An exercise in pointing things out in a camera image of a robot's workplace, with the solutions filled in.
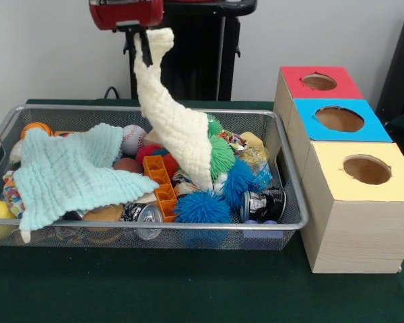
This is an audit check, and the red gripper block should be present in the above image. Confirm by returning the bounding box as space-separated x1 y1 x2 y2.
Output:
89 0 165 65

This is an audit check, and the cream waffle cloth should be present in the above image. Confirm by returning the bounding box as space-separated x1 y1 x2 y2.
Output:
133 27 213 191

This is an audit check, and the bottle with blue label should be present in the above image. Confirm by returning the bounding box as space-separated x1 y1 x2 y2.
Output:
238 144 273 192

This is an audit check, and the wooden box with three holes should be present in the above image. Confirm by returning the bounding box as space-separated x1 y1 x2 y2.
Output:
273 66 404 274

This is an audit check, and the white toy baseball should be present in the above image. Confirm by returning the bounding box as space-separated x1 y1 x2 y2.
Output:
121 124 147 155

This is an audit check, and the orange grid tray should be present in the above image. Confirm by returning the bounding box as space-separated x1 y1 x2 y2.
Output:
142 155 178 223

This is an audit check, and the orange toy basketball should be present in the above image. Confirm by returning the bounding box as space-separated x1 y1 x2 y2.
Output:
20 122 55 141

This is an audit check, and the large green spiky ball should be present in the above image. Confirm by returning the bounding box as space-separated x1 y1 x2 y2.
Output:
207 134 236 181

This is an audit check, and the light blue waffle cloth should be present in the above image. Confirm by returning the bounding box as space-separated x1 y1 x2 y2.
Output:
13 122 160 244

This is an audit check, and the blue spiky rubber ball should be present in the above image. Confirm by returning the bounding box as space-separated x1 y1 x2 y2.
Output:
174 190 232 225
222 158 257 206

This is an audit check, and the crushed black drink can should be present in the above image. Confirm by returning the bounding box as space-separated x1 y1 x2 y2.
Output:
240 188 287 223

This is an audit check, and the black upright panel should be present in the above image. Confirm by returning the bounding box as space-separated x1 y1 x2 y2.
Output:
375 5 404 122

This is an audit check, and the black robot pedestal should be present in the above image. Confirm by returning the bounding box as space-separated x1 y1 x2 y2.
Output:
123 0 259 101

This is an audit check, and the grey wire mesh bin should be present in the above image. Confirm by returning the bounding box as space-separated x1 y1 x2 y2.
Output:
0 104 309 252

